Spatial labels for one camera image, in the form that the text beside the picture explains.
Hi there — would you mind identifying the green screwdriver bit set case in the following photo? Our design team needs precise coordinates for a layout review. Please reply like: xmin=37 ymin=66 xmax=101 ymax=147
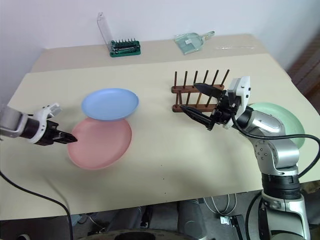
xmin=96 ymin=11 xmax=142 ymax=59

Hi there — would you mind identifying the grey metal cylinder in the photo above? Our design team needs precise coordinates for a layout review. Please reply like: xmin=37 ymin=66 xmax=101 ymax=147
xmin=177 ymin=199 xmax=205 ymax=235

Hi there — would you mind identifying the pink plastic plate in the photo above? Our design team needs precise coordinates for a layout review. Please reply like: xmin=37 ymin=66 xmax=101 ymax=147
xmin=67 ymin=116 xmax=133 ymax=171

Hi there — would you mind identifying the green plastic plate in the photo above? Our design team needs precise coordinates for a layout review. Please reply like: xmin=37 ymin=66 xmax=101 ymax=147
xmin=248 ymin=101 xmax=306 ymax=150

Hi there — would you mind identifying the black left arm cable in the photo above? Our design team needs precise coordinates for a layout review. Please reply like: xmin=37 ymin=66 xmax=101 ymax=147
xmin=0 ymin=171 xmax=74 ymax=240

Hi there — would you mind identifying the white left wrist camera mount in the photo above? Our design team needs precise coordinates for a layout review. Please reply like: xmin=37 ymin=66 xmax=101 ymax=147
xmin=26 ymin=102 xmax=62 ymax=145

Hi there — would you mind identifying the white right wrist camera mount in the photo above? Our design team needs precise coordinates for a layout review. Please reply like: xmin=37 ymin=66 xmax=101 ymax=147
xmin=223 ymin=76 xmax=252 ymax=130

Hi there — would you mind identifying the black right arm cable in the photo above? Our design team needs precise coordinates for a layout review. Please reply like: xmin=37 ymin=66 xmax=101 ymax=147
xmin=230 ymin=109 xmax=320 ymax=240

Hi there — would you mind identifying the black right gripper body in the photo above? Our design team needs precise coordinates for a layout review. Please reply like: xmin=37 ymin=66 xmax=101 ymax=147
xmin=210 ymin=89 xmax=240 ymax=131

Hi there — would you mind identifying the clear plastic strip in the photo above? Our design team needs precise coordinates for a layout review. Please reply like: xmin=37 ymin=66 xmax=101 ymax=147
xmin=215 ymin=44 xmax=256 ymax=50

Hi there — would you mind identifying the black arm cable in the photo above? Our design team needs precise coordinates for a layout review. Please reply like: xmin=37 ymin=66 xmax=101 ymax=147
xmin=0 ymin=171 xmax=74 ymax=240
xmin=230 ymin=109 xmax=320 ymax=240

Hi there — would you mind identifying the dark wooden dish rack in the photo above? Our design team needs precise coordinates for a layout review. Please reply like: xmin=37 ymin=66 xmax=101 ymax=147
xmin=171 ymin=69 xmax=231 ymax=114

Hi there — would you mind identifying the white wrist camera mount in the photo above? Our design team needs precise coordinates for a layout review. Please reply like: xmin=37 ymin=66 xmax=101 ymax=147
xmin=223 ymin=76 xmax=252 ymax=130
xmin=26 ymin=102 xmax=62 ymax=145

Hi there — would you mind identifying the white cable bundle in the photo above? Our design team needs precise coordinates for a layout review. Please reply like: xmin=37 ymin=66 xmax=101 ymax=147
xmin=203 ymin=193 xmax=239 ymax=216

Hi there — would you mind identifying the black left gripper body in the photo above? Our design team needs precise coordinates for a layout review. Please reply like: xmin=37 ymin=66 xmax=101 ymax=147
xmin=37 ymin=120 xmax=62 ymax=147

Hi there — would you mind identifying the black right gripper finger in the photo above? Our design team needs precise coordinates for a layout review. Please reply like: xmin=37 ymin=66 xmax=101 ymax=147
xmin=179 ymin=104 xmax=215 ymax=131
xmin=193 ymin=82 xmax=224 ymax=100

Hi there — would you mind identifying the blue plastic plate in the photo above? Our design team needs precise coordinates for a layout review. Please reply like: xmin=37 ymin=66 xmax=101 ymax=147
xmin=81 ymin=87 xmax=140 ymax=123

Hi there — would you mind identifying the cream table cloth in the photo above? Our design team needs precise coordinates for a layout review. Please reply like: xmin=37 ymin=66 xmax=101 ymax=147
xmin=0 ymin=52 xmax=320 ymax=222

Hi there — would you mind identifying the clear green plastic dustpan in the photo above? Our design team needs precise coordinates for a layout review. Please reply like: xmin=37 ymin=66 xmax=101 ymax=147
xmin=174 ymin=30 xmax=216 ymax=56

